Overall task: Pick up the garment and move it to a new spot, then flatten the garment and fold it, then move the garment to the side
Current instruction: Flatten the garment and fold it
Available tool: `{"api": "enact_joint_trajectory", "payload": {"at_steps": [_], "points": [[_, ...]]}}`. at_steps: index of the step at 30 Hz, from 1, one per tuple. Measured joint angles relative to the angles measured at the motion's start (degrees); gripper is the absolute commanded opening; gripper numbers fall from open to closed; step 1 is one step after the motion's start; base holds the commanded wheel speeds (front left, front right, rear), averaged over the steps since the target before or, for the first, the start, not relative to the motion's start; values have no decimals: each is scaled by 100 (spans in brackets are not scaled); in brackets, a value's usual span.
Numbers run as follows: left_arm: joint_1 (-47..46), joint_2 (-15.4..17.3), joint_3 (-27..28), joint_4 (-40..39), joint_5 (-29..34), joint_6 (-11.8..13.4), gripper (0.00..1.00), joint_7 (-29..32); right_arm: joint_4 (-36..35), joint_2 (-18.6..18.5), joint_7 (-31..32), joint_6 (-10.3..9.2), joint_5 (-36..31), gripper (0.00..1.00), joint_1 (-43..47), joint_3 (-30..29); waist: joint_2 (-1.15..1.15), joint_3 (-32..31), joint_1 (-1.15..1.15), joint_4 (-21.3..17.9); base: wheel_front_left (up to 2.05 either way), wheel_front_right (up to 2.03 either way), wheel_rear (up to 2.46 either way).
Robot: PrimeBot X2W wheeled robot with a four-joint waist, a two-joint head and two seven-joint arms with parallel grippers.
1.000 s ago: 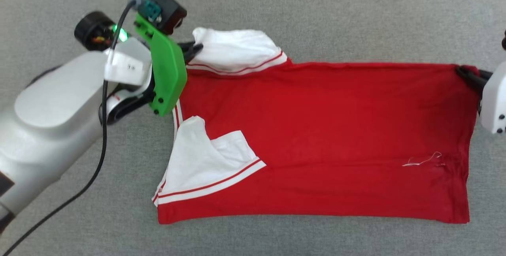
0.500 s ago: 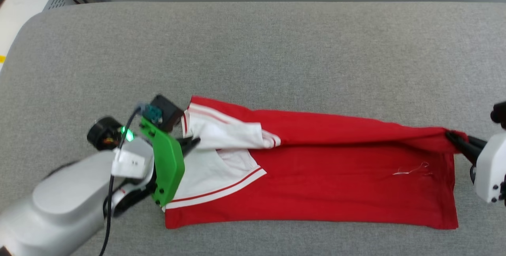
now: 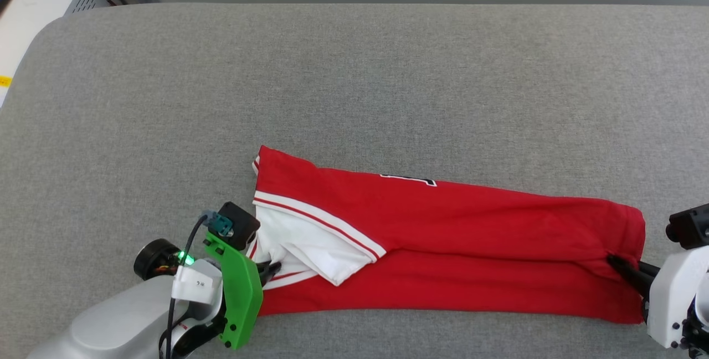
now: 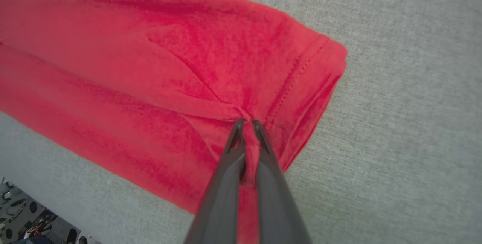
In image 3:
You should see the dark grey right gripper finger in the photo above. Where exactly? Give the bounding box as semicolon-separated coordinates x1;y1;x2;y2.
606;254;653;298
636;260;661;281

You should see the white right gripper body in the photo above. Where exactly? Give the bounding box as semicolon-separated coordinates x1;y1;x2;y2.
645;245;709;351

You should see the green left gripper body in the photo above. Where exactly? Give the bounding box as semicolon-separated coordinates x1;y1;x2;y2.
203;230;264;350

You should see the red and white jersey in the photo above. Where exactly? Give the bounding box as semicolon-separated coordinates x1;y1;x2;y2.
251;145;648;326

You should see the white appliance cabinet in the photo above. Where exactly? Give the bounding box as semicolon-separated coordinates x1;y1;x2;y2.
0;0;111;108

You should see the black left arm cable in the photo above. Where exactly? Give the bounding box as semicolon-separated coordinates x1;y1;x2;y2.
160;211;223;359

